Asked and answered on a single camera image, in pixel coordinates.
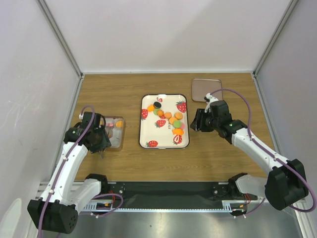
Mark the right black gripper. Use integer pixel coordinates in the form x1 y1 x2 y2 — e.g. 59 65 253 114
189 109 219 132

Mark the orange round biscuit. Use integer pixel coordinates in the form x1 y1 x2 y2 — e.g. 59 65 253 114
174 112 183 120
115 120 124 128

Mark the brown tin lid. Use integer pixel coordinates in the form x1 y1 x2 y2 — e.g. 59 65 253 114
191 78 222 102

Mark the orange flower cookie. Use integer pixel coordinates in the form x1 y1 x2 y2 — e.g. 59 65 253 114
157 110 164 117

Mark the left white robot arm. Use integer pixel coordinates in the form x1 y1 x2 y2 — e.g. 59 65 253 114
27 111 111 237

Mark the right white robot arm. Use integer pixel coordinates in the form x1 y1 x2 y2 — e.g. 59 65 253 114
190 100 309 210

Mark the orange fish cookie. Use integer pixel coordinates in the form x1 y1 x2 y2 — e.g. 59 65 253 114
172 128 184 135

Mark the orange biscuit under green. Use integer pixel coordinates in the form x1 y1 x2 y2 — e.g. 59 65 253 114
169 117 177 124

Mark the white strawberry tray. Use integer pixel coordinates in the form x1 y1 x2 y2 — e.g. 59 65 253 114
139 94 190 149

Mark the black sandwich cookie top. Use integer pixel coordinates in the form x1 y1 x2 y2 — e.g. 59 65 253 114
153 102 161 109

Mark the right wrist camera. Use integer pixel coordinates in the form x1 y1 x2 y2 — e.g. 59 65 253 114
204 93 218 113

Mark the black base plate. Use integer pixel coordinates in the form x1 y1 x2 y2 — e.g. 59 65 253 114
80 180 251 210

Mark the right aluminium frame post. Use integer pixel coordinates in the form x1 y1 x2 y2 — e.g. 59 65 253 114
251 0 300 77

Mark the aluminium frame post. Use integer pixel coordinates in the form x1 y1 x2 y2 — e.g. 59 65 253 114
35 0 83 80
251 0 300 77

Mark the left aluminium frame post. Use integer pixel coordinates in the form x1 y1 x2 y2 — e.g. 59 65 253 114
35 0 83 80

